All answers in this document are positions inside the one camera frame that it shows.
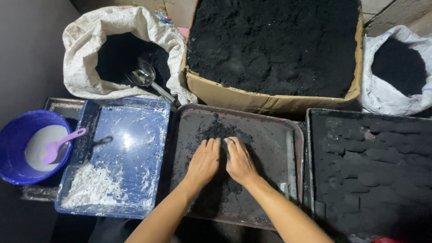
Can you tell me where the person's right hand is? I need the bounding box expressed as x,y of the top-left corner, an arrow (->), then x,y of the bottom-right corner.
223,137 -> 260,187

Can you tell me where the person's left hand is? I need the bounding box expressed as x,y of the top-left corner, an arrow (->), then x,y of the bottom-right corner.
185,138 -> 222,187

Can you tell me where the dark metal work tray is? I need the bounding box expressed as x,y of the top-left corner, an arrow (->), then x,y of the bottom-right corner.
169,104 -> 305,231

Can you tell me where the black charcoal powder pile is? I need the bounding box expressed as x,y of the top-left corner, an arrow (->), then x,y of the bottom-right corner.
189,118 -> 257,216

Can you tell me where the metal pipe mould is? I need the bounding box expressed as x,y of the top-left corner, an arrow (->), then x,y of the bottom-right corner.
279,130 -> 299,203

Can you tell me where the blue plastic tray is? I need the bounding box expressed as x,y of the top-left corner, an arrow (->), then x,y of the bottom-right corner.
55,97 -> 171,220

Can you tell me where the clear plastic scoop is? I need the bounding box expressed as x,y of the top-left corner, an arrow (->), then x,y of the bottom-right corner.
125,57 -> 177,103

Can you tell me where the cardboard box of charcoal powder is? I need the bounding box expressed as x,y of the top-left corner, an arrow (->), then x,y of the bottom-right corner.
180,0 -> 365,113

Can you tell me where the white powder heap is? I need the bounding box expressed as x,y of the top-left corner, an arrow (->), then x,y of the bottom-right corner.
61,162 -> 124,208

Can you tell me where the black tray of charcoal briquettes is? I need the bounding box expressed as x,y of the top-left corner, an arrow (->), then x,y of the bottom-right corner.
305,108 -> 432,242

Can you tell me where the pink plastic spoon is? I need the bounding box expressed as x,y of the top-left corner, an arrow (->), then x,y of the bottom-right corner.
42,128 -> 87,165

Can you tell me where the white woven sack with charcoal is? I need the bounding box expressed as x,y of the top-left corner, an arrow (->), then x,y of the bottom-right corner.
62,6 -> 198,105

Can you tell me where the white sack of charcoal powder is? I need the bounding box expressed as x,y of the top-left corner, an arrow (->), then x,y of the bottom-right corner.
358,25 -> 432,116

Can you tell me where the blue plastic bowl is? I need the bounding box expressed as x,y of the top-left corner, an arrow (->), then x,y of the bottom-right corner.
0,110 -> 73,185

